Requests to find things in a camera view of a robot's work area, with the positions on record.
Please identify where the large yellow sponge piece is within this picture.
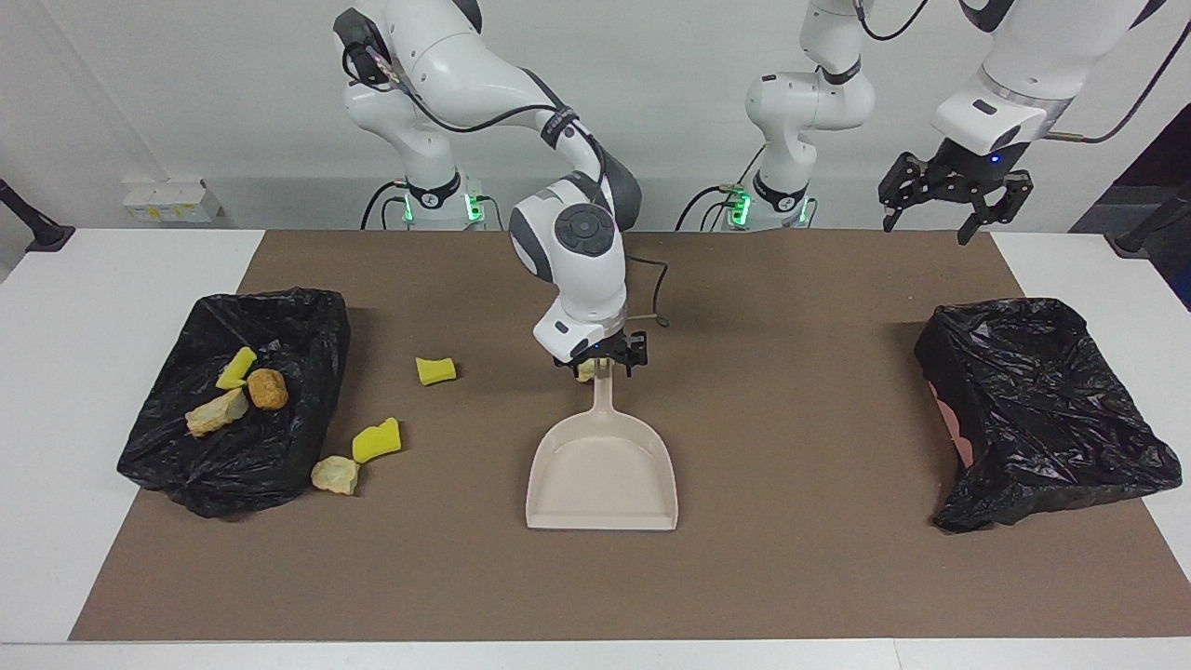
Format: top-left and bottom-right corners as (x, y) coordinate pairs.
(352, 417), (403, 464)

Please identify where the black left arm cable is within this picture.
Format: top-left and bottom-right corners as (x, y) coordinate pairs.
(854, 0), (1191, 146)

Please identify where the beige plastic dustpan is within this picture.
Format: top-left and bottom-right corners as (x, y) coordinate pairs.
(526, 358), (679, 532)

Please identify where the tan crusty foam chunk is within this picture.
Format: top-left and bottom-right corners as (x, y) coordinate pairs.
(311, 456), (361, 496)

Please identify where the pale wedge foam chunk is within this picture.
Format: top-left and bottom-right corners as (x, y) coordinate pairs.
(185, 388), (250, 438)

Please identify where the black right base cable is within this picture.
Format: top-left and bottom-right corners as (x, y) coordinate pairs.
(360, 181), (410, 231)

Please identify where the black base cable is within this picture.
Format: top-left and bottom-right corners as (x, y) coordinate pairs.
(360, 181), (410, 231)
(676, 147), (766, 231)

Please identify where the black bag over pink bin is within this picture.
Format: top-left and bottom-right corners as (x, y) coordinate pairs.
(914, 298), (1183, 534)

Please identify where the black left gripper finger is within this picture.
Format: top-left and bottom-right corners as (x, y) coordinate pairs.
(957, 170), (1035, 248)
(878, 152), (936, 234)

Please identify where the yellow and green sponge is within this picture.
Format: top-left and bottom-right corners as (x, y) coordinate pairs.
(216, 346), (259, 391)

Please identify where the black stand foot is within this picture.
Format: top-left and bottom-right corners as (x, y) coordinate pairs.
(0, 179), (76, 253)
(1105, 181), (1191, 259)

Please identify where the black left base cable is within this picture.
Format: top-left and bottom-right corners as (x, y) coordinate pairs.
(676, 147), (766, 231)

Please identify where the brown bread roll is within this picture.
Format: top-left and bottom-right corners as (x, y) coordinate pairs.
(247, 368), (289, 411)

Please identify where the brown table mat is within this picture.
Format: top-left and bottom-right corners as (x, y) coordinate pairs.
(70, 230), (1191, 642)

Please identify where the white wall socket box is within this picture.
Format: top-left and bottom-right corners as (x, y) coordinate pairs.
(122, 179), (224, 224)

